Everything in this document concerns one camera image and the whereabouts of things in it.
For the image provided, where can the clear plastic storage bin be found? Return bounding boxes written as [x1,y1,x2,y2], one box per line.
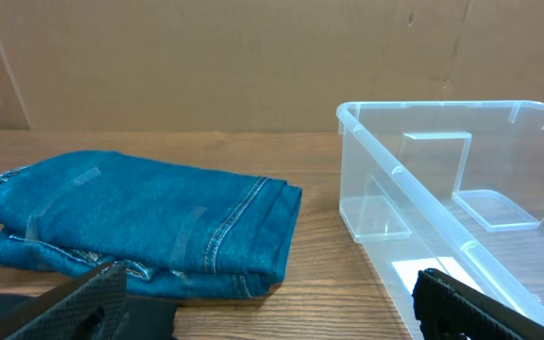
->
[336,100,544,339]

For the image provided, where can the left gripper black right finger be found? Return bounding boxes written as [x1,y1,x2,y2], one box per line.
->
[412,268,544,340]

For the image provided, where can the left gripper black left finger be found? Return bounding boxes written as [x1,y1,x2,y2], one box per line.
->
[0,262,127,340]

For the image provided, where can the blue denim jeans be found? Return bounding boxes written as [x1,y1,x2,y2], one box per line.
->
[0,150,302,298]

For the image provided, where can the black cloth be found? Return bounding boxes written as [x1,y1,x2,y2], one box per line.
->
[0,294,177,340]

